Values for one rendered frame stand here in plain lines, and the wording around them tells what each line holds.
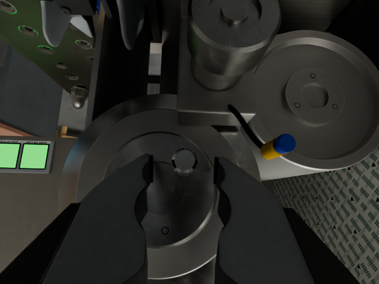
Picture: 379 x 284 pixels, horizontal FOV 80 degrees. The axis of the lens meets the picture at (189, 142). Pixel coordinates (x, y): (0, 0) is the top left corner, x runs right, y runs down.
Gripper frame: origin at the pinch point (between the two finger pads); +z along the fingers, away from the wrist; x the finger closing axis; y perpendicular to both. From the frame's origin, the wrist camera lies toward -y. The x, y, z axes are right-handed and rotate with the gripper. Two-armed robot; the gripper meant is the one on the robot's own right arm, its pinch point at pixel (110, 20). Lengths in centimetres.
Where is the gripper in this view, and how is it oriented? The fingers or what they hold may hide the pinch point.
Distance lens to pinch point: 26.5
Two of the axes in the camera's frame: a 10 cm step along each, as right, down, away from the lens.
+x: 10.0, 0.3, 0.3
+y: -0.2, 9.8, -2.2
